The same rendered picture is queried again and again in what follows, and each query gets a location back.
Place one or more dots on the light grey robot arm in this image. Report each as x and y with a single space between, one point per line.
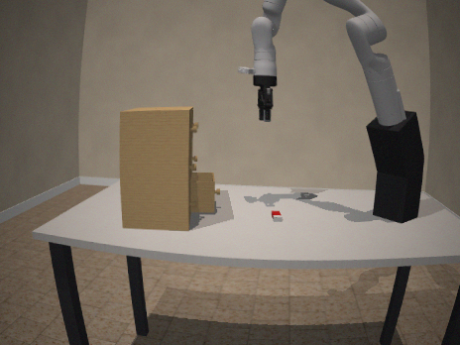
363 31

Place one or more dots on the tan wooden chest of drawers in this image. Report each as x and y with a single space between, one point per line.
154 147

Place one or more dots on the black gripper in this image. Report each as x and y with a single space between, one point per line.
264 93

